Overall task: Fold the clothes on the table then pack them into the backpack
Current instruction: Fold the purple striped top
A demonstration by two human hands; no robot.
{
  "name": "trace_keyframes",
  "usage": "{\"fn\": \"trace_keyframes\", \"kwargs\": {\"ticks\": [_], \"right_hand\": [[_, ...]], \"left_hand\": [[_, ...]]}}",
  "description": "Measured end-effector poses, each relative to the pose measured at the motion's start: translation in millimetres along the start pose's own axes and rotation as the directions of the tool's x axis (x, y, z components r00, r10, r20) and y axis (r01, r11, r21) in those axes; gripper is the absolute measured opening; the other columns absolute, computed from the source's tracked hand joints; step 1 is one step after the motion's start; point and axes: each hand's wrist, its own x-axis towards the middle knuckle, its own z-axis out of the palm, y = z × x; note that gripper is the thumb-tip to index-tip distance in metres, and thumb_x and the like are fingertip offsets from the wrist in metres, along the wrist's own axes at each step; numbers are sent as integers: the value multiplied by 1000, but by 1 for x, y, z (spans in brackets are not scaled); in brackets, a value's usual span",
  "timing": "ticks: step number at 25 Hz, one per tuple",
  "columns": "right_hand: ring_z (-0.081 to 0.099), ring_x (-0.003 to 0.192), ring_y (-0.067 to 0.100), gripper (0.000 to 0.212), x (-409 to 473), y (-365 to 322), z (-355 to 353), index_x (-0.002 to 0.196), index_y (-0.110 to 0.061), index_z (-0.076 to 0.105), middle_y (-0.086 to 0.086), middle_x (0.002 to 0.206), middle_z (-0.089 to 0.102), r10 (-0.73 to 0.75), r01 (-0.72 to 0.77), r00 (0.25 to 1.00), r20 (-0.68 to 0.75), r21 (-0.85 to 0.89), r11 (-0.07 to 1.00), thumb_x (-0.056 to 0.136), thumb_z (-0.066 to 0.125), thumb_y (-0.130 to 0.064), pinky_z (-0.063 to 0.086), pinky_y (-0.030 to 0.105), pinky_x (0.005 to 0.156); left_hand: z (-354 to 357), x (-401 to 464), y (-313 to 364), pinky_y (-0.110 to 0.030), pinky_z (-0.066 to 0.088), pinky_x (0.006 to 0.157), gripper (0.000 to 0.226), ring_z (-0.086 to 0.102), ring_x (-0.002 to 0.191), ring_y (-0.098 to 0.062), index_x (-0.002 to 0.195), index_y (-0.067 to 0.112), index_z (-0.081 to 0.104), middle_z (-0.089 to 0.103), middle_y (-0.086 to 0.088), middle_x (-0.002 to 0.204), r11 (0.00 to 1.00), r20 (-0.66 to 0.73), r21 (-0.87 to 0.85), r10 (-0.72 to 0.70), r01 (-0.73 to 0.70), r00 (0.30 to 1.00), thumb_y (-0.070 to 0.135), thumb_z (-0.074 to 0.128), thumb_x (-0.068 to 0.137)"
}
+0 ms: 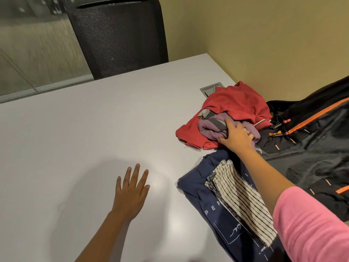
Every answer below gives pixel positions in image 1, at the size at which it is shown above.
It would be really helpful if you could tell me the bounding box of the grey table cable hatch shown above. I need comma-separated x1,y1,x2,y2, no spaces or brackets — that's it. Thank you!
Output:
199,82,225,97

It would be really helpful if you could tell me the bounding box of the mauve striped t-shirt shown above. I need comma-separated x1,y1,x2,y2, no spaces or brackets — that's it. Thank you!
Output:
197,109,262,150

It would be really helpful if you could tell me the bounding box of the navy blue hoodie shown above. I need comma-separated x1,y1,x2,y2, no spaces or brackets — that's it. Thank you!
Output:
177,148,287,262

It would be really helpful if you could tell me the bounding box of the person's left forearm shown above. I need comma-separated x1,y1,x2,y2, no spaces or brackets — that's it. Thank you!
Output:
75,211,131,262

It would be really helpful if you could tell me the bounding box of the person's right forearm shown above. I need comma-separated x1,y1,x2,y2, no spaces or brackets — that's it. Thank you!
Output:
236,148,296,216

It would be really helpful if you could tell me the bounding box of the person's right pink sleeve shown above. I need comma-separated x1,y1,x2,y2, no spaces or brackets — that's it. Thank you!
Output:
272,186,349,262

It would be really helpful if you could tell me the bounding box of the red garment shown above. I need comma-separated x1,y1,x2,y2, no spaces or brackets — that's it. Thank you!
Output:
175,81,273,150

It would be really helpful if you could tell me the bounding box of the black mesh office chair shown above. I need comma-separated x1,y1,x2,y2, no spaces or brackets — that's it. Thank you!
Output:
65,0,169,80

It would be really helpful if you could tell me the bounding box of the person's right hand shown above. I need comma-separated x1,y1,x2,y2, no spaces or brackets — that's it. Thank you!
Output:
218,118,256,155

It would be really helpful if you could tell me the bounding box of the striped knit top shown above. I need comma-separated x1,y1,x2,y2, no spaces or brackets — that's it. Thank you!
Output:
204,159,278,247

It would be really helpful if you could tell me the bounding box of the black orange backpack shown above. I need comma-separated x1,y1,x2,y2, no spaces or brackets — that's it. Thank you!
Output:
255,76,349,223

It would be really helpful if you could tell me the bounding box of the person's left hand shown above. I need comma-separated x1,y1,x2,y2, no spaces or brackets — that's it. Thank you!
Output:
112,163,151,222

